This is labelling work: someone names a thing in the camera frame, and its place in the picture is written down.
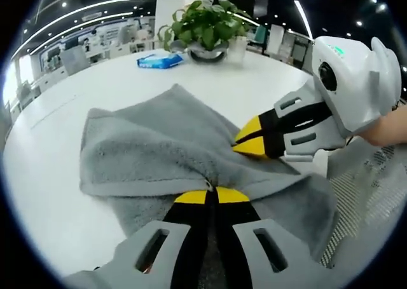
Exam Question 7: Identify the blue wipes packet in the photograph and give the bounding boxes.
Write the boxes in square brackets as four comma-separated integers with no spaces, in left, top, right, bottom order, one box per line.
[136,53,185,71]

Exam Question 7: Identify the grey office chair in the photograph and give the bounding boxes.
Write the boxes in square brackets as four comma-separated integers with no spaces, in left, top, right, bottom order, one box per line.
[59,45,89,76]

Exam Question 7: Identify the clear plastic cup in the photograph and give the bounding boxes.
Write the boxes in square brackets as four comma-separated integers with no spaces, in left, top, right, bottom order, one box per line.
[228,37,249,63]

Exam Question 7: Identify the grey towel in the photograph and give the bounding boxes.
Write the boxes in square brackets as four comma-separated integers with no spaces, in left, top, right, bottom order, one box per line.
[78,83,340,262]

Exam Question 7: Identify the potted green plant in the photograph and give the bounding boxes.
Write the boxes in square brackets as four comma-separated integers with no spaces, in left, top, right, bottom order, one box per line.
[158,0,254,64]

